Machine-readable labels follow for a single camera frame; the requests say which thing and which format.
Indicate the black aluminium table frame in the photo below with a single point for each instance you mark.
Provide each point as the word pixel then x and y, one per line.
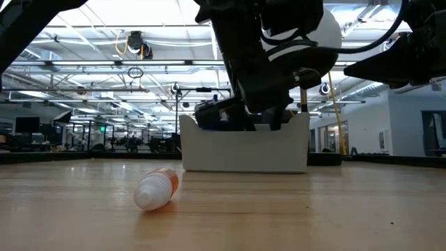
pixel 69 157

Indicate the small orange dropper bottle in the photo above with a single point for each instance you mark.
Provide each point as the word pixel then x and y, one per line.
pixel 157 190

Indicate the black background rig frame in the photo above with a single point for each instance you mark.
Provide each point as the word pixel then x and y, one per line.
pixel 203 89

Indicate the black monitor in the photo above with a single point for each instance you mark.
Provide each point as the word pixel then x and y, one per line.
pixel 27 124

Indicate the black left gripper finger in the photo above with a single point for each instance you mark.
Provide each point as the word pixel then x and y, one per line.
pixel 275 116

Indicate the black ceiling camera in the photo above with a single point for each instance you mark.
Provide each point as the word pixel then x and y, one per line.
pixel 324 89
pixel 174 89
pixel 135 41

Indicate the LED light bar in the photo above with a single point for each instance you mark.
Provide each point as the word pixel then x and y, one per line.
pixel 104 63

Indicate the white globe lamp black base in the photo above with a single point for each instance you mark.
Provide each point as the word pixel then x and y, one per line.
pixel 331 31

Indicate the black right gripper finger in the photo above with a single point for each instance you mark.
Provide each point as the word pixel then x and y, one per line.
pixel 386 66

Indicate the grey plastic bin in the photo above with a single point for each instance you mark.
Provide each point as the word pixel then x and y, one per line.
pixel 244 153

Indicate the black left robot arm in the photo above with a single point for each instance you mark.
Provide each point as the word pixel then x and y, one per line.
pixel 21 28

